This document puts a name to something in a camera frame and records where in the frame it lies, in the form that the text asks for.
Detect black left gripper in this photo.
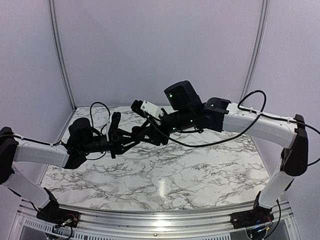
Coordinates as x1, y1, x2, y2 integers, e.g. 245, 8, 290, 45
80, 128, 140, 159

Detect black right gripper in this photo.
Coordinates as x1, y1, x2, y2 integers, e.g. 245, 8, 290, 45
137, 107, 196, 146

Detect black round charging case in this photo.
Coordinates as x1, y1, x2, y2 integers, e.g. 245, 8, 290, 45
131, 126, 141, 140

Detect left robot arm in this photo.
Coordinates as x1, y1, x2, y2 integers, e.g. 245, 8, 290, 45
0, 116, 141, 223

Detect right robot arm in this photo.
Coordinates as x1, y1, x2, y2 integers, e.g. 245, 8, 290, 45
131, 80, 309, 224

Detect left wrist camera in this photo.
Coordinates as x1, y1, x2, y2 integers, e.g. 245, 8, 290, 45
106, 111, 121, 145

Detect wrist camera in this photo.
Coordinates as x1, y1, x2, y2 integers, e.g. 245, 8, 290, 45
130, 100, 165, 121
106, 111, 121, 145

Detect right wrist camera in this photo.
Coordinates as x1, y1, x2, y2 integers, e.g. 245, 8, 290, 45
130, 100, 165, 121

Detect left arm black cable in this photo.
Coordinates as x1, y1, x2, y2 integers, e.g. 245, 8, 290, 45
53, 101, 112, 161

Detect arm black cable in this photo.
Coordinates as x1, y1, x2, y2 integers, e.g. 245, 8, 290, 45
53, 101, 112, 161
147, 89, 267, 148

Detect aluminium front rail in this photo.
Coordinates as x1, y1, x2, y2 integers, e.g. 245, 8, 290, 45
8, 200, 301, 240

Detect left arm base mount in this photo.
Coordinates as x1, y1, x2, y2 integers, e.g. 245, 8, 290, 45
36, 188, 80, 228

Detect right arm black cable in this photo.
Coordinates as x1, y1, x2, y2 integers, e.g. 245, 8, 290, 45
147, 89, 267, 148

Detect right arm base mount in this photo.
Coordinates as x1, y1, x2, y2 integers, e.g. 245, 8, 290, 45
230, 191, 274, 229

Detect left corner aluminium post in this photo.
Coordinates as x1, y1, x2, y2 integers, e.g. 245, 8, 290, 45
47, 0, 77, 112

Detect corner aluminium post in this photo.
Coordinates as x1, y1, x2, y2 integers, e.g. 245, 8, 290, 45
238, 0, 270, 101
47, 0, 77, 112

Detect right corner aluminium post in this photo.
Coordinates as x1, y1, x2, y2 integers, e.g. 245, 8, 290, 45
238, 0, 270, 101

